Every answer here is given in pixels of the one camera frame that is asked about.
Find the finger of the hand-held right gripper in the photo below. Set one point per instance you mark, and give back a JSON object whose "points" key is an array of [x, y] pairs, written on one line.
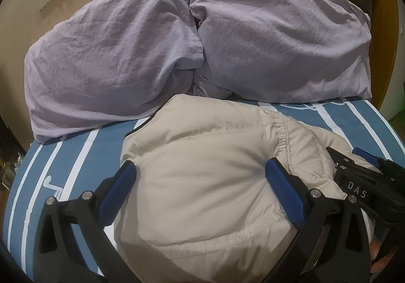
{"points": [[337, 158], [364, 155]]}

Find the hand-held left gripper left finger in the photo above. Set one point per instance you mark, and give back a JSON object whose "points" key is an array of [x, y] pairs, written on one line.
{"points": [[120, 181]]}

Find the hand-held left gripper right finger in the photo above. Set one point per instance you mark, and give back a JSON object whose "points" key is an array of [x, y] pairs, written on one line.
{"points": [[284, 189]]}

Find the beige puffer jacket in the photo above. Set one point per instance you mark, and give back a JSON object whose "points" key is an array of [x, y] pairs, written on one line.
{"points": [[196, 175]]}

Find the person's right hand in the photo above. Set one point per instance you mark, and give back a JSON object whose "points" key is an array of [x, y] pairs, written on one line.
{"points": [[378, 246]]}

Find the blue white striped bed sheet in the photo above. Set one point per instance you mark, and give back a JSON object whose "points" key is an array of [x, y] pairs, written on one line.
{"points": [[63, 162]]}

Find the bedside clutter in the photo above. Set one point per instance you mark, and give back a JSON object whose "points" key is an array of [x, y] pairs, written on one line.
{"points": [[11, 169]]}

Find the wide lavender pillow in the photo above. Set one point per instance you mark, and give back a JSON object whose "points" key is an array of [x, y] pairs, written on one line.
{"points": [[104, 67]]}

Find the crumpled lavender pillow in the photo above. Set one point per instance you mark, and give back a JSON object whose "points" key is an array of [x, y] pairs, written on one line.
{"points": [[278, 36]]}

